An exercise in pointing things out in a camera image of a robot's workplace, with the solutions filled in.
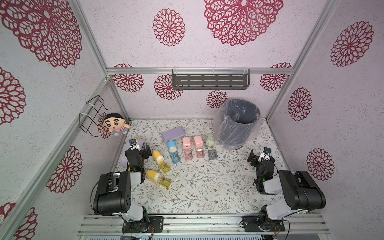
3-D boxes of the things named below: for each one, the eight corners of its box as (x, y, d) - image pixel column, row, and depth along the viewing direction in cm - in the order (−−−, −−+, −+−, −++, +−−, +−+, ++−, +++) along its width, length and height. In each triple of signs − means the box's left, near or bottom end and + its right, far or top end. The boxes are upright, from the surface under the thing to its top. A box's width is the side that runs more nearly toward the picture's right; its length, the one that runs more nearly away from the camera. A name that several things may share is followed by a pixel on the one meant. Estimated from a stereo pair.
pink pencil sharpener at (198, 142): (194, 149, 105) (194, 143, 99) (194, 142, 109) (194, 135, 103) (202, 149, 105) (203, 143, 99) (202, 142, 109) (202, 135, 103)
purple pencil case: (163, 142, 109) (162, 139, 107) (161, 135, 113) (160, 132, 111) (186, 135, 113) (186, 132, 111) (183, 128, 117) (183, 126, 115)
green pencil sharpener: (205, 149, 105) (206, 142, 98) (204, 141, 110) (205, 133, 103) (213, 149, 105) (215, 142, 98) (212, 141, 110) (214, 133, 103)
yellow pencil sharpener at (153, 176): (147, 180, 91) (144, 174, 84) (151, 174, 93) (148, 168, 87) (158, 185, 89) (156, 179, 82) (162, 178, 91) (160, 172, 85)
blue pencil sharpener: (168, 154, 101) (166, 149, 96) (169, 146, 105) (167, 140, 100) (176, 154, 101) (176, 149, 96) (177, 146, 105) (176, 140, 100)
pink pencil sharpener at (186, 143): (182, 151, 103) (182, 145, 98) (183, 142, 108) (182, 136, 103) (190, 151, 103) (190, 145, 98) (190, 142, 108) (190, 136, 103)
